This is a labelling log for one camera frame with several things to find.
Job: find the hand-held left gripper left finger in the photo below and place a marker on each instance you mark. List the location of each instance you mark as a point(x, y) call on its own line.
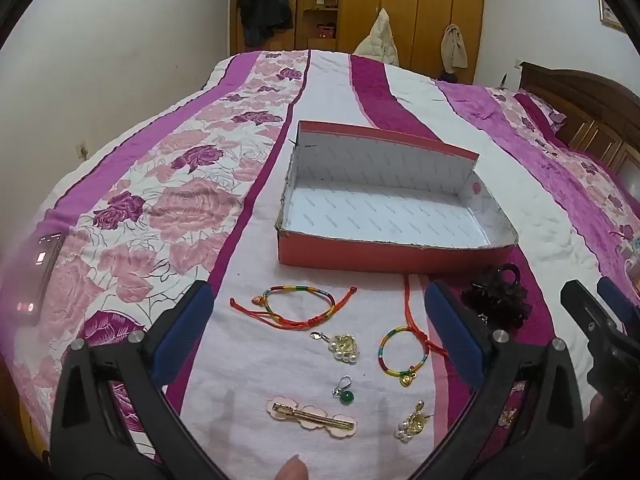
point(180, 335)

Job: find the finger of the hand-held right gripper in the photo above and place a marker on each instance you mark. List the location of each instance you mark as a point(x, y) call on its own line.
point(585, 305)
point(617, 297)

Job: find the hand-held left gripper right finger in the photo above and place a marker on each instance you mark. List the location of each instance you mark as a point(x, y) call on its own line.
point(455, 330)

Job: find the black hair claw clip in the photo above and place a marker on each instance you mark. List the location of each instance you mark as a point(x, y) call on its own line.
point(495, 295)

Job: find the red cardboard box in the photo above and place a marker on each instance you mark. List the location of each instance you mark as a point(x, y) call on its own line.
point(380, 260)

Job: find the gold pearl earring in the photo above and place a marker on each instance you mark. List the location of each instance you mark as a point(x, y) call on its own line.
point(345, 347)
point(412, 425)

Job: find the green bead earring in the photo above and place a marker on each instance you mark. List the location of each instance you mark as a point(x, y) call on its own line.
point(346, 398)

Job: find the pink gold hair clip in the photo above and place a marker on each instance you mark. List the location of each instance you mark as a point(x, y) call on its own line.
point(310, 416)

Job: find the person's left hand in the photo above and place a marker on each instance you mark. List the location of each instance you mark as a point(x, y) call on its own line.
point(292, 469)

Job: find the black smartphone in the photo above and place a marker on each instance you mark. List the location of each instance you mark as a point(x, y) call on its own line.
point(42, 270)

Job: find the purple floral quilt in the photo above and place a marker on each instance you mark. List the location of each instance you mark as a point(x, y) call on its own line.
point(125, 160)

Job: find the brown wooden headboard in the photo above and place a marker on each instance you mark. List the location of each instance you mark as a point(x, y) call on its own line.
point(590, 105)

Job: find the purple floral pillow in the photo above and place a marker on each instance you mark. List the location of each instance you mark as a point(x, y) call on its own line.
point(540, 110)

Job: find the beige cloth bag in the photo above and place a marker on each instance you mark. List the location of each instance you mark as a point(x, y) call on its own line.
point(454, 50)

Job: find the beige puffer jacket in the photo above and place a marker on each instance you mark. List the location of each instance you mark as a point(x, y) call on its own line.
point(380, 40)

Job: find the wooden wardrobe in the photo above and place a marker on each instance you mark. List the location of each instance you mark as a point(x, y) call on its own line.
point(435, 0)

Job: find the black hanging jackets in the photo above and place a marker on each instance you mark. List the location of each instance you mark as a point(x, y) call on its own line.
point(265, 5)

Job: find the wall socket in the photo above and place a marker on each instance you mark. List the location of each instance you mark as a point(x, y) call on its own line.
point(81, 151)

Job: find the framed wall picture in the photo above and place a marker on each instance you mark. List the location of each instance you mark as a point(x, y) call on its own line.
point(610, 15)

